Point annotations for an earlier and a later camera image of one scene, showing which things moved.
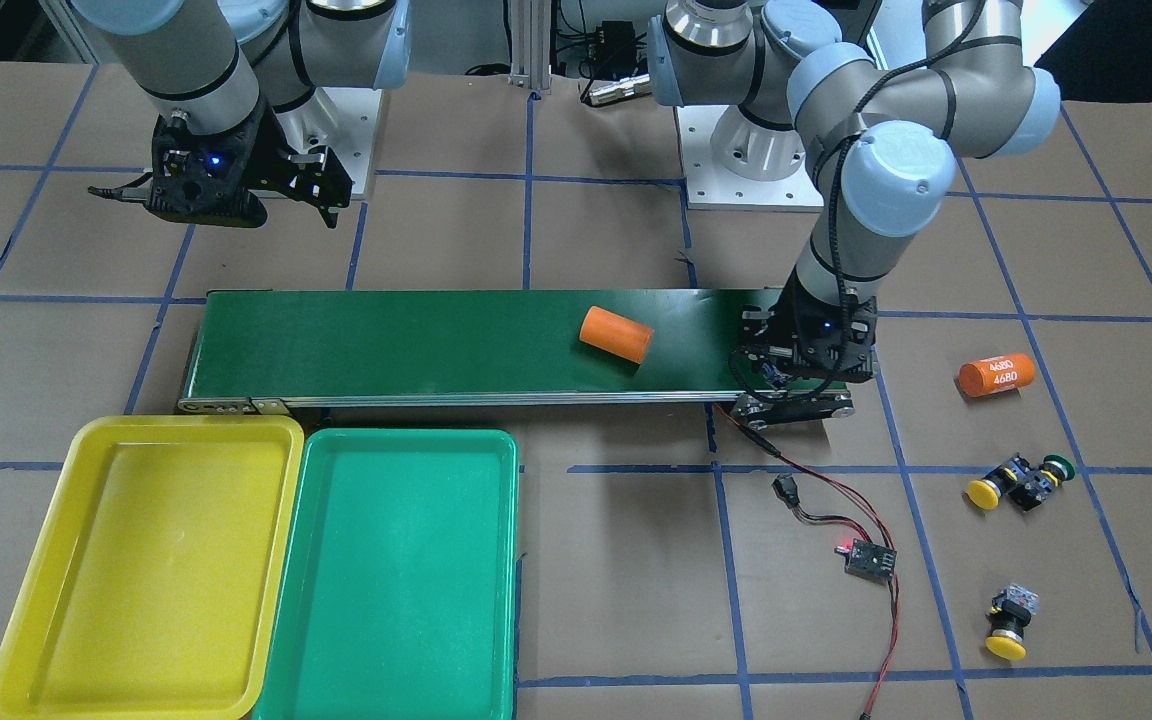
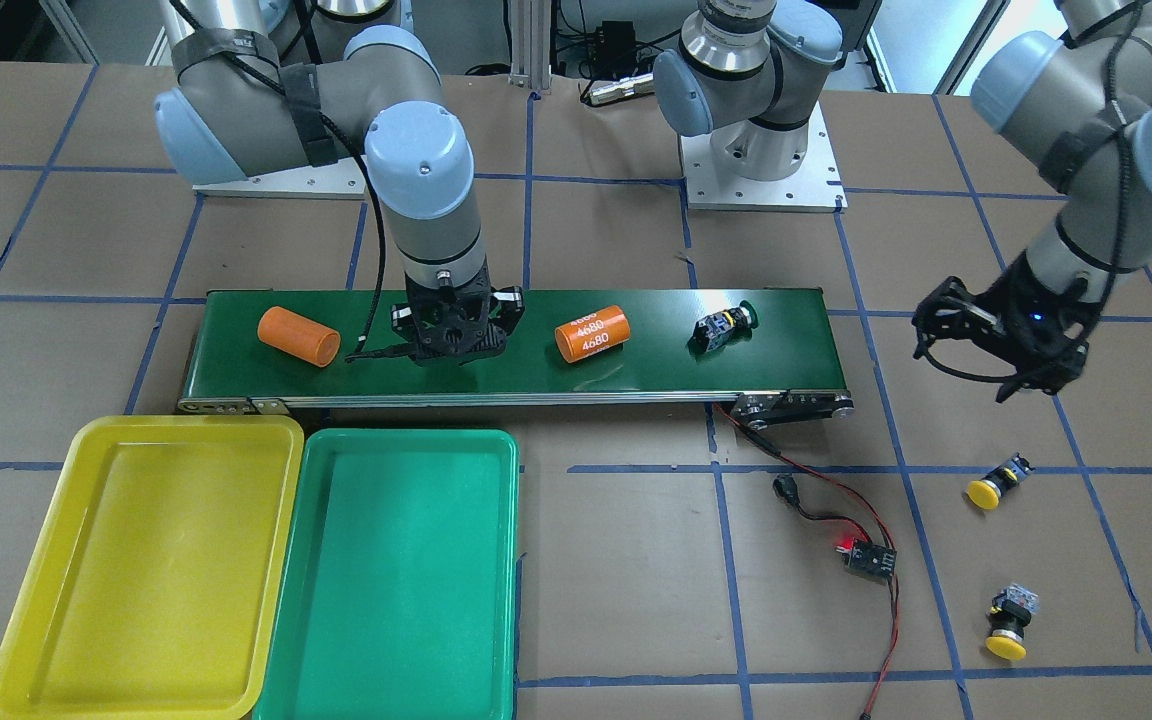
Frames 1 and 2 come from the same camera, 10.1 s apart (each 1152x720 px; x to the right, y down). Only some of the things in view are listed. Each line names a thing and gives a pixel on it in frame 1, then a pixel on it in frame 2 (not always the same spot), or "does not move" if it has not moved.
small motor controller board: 871,561 does not move
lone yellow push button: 1009,615 does not move
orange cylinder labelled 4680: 990,374 -> 592,332
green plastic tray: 402,597 does not move
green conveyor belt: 299,351 does not move
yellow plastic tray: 154,591 does not move
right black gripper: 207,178 -> 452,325
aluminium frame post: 530,44 does not move
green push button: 1050,474 -> 717,330
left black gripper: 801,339 -> 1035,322
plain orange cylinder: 616,333 -> 308,340
